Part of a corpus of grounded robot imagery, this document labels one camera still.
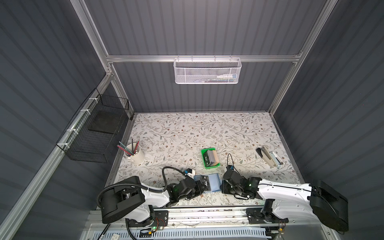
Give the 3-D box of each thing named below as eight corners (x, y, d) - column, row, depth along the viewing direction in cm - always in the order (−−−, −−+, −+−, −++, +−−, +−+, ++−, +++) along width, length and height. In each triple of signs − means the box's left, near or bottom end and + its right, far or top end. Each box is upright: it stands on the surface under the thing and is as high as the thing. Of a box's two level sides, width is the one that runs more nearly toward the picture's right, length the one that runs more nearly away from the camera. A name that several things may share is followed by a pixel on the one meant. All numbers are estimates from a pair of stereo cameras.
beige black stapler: (270, 168, 93) (272, 166, 90) (255, 150, 101) (257, 148, 98) (278, 164, 94) (280, 162, 92) (263, 147, 102) (264, 144, 100)
